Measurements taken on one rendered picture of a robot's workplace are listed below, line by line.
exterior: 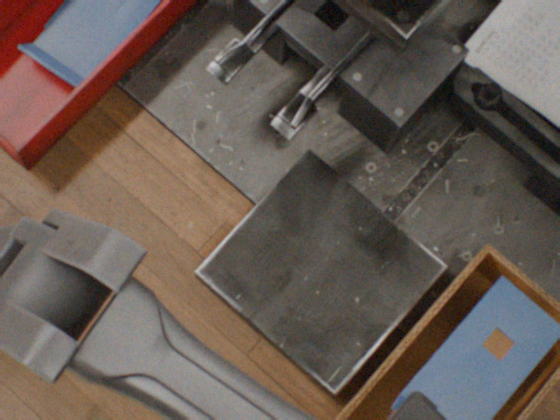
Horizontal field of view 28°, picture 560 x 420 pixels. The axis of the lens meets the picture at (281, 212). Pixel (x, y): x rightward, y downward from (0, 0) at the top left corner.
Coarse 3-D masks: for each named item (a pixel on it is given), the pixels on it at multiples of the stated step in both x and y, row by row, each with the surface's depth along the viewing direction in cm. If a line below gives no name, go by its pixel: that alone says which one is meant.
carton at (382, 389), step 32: (480, 256) 99; (448, 288) 99; (480, 288) 105; (448, 320) 104; (416, 352) 103; (384, 384) 102; (544, 384) 97; (352, 416) 101; (384, 416) 101; (512, 416) 99
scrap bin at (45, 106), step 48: (0, 0) 104; (48, 0) 110; (192, 0) 109; (0, 48) 108; (144, 48) 108; (0, 96) 107; (48, 96) 107; (96, 96) 106; (0, 144) 105; (48, 144) 105
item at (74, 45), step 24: (72, 0) 110; (96, 0) 110; (144, 0) 110; (72, 24) 109; (96, 24) 109; (120, 24) 109; (24, 48) 105; (48, 48) 108; (72, 48) 108; (96, 48) 109; (72, 72) 107
